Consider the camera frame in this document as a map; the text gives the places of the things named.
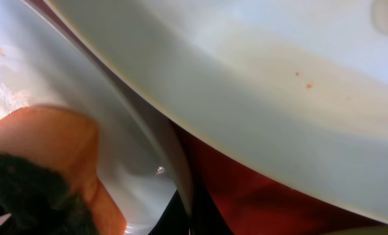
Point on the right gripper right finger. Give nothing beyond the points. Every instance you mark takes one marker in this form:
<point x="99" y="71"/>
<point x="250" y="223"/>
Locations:
<point x="206" y="218"/>

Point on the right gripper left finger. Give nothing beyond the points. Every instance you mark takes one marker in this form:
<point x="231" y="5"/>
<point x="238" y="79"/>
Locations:
<point x="174" y="220"/>

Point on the light blue plate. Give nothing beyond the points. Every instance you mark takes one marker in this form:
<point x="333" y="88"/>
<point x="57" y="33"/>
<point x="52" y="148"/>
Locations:
<point x="140" y="161"/>
<point x="296" y="90"/>

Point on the green and orange sponge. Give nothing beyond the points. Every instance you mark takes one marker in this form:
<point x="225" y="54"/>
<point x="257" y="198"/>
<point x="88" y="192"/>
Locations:
<point x="48" y="175"/>

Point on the red plastic serving tray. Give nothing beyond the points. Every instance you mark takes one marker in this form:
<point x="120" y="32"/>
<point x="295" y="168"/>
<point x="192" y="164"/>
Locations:
<point x="251" y="203"/>

